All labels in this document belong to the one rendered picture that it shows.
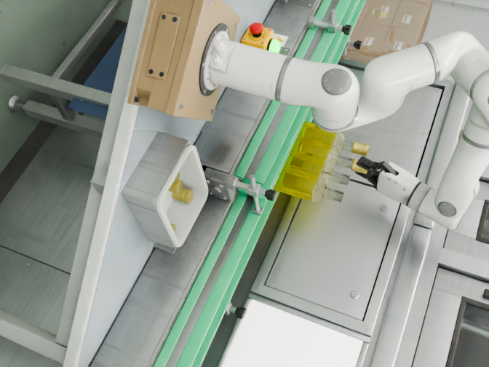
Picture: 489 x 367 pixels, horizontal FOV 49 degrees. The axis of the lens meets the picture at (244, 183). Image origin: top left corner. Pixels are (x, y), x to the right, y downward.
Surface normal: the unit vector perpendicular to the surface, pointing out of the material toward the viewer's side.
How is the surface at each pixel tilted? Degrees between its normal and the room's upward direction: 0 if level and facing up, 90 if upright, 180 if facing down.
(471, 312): 90
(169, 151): 90
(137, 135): 0
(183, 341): 90
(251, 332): 90
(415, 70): 67
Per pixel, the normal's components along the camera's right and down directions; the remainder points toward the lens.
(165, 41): -0.32, 0.04
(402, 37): 0.00, -0.49
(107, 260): 0.91, 0.29
